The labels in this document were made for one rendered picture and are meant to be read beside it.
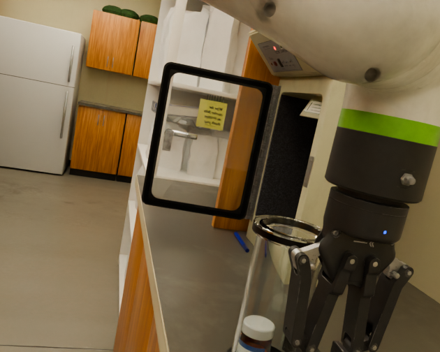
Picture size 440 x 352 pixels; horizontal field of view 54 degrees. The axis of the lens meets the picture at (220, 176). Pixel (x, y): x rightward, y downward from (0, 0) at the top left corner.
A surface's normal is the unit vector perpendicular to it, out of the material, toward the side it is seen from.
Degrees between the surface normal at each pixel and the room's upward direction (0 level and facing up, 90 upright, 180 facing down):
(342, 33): 124
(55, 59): 90
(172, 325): 0
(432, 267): 90
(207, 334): 0
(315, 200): 90
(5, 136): 90
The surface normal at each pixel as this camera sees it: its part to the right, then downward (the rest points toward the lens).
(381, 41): -0.04, 0.73
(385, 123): -0.43, 0.07
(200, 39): 0.07, 0.10
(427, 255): -0.96, -0.15
